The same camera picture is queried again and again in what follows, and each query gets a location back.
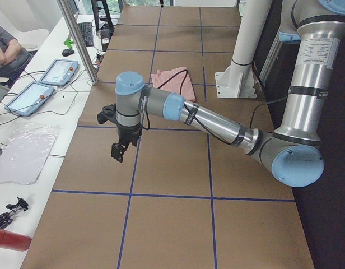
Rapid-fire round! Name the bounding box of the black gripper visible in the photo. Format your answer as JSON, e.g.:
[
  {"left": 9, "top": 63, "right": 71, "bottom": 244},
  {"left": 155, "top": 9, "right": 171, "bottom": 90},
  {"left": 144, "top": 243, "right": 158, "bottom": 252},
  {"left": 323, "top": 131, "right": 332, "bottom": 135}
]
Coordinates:
[{"left": 97, "top": 104, "right": 142, "bottom": 163}]

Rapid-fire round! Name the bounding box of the pink Snoopy t-shirt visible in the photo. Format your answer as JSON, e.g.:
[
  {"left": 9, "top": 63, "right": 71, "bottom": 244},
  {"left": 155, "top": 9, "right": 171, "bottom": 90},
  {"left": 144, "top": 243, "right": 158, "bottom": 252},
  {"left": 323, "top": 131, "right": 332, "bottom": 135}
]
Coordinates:
[{"left": 150, "top": 66, "right": 196, "bottom": 102}]

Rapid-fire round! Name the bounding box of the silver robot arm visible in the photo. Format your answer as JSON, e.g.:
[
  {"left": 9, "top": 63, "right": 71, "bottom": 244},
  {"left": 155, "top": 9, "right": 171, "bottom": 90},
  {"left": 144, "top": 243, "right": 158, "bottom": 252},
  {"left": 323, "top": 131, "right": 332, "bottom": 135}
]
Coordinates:
[{"left": 97, "top": 1, "right": 345, "bottom": 187}]

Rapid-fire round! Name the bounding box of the upper teach pendant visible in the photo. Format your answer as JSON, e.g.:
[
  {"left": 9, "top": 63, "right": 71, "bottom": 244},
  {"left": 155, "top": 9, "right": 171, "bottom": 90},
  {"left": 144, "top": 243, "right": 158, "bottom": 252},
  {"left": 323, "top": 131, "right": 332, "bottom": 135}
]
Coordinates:
[{"left": 39, "top": 59, "right": 79, "bottom": 86}]

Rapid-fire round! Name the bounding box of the teach pendant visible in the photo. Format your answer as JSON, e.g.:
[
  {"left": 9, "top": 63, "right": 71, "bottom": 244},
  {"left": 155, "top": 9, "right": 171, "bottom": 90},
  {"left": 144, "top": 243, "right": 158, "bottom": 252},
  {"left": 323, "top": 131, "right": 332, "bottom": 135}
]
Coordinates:
[
  {"left": 39, "top": 59, "right": 79, "bottom": 86},
  {"left": 4, "top": 82, "right": 54, "bottom": 117}
]

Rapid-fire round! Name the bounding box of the lower teach pendant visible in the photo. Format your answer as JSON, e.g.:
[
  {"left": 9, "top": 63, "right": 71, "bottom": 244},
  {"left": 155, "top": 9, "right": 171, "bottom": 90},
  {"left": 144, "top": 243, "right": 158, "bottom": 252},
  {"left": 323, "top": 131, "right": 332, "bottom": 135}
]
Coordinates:
[{"left": 4, "top": 82, "right": 54, "bottom": 117}]

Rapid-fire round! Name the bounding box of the clear plastic bag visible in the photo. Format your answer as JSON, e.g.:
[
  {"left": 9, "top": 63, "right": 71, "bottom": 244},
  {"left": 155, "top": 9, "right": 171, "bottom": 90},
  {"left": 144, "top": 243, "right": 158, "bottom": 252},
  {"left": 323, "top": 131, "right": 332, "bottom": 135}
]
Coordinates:
[{"left": 0, "top": 123, "right": 61, "bottom": 185}]

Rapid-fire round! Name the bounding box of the black computer mouse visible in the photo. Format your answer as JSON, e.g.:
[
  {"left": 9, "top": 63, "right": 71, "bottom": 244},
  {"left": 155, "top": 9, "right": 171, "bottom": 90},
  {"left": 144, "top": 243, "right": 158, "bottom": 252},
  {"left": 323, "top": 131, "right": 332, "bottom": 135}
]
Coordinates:
[{"left": 62, "top": 48, "right": 74, "bottom": 57}]

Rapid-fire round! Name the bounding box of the black keyboard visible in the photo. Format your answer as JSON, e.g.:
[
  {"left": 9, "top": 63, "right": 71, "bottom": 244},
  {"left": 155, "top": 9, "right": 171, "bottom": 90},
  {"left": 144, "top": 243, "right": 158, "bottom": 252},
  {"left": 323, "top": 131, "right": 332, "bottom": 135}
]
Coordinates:
[{"left": 77, "top": 22, "right": 94, "bottom": 47}]

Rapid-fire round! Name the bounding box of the seated person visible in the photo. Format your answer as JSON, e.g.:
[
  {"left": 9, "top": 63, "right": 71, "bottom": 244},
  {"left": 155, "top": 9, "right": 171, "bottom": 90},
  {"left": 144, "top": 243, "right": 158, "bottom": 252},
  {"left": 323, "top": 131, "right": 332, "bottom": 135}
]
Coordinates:
[{"left": 0, "top": 26, "right": 34, "bottom": 87}]

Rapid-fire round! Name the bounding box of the black small tripod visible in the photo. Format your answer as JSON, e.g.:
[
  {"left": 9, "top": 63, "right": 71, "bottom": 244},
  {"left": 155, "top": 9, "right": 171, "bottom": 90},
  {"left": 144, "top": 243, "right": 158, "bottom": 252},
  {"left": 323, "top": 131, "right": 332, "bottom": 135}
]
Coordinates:
[{"left": 0, "top": 197, "right": 29, "bottom": 229}]

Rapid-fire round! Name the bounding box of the red bottle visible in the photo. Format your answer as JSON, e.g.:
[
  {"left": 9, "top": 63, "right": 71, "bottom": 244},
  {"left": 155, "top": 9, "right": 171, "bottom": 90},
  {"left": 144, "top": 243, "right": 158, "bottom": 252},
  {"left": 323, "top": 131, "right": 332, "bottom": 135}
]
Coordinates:
[{"left": 0, "top": 229, "right": 32, "bottom": 252}]

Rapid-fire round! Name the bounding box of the black table cable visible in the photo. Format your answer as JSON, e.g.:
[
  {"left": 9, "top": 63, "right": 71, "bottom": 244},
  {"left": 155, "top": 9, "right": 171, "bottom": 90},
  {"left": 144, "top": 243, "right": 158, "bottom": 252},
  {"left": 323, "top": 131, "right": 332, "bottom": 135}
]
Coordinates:
[{"left": 0, "top": 69, "right": 92, "bottom": 132}]

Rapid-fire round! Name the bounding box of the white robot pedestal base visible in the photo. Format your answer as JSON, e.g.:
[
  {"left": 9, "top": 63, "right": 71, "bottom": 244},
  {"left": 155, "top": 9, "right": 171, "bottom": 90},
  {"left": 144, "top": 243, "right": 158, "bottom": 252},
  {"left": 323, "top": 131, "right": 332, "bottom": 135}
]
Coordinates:
[{"left": 215, "top": 0, "right": 272, "bottom": 99}]

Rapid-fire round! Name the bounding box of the aluminium frame post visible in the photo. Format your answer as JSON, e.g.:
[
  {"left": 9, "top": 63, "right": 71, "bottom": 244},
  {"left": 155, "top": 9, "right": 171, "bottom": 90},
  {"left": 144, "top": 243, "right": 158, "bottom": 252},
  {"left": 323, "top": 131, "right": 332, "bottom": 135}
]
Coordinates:
[{"left": 57, "top": 0, "right": 98, "bottom": 85}]

